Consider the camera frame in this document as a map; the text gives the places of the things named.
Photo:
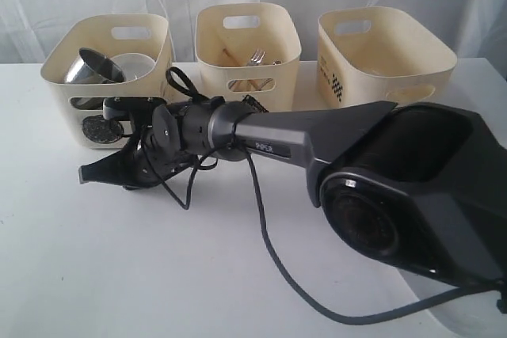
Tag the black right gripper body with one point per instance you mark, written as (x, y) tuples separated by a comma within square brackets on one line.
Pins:
[(144, 162)]

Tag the white ceramic bowl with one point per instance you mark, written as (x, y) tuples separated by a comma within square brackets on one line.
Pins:
[(134, 65)]

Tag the steel mug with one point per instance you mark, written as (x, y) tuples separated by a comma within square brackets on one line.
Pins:
[(93, 67)]

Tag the slanted wooden chopstick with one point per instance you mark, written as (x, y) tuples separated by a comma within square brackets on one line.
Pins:
[(251, 83)]

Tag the steel fork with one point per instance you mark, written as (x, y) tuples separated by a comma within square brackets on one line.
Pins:
[(255, 60)]

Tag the steel spoon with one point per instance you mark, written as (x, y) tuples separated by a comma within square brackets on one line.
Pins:
[(268, 80)]

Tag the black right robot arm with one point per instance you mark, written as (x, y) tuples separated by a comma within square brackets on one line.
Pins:
[(421, 187)]

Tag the cream bin with circle mark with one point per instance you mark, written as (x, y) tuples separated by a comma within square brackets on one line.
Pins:
[(110, 34)]

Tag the cream bin with triangle mark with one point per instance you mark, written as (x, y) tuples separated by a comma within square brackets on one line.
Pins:
[(242, 29)]

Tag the cream bin with square mark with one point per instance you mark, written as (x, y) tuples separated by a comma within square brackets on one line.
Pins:
[(379, 53)]

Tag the white square plate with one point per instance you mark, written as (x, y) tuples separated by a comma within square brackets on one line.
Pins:
[(472, 316)]

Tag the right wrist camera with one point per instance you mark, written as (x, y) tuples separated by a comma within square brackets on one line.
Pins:
[(137, 110)]

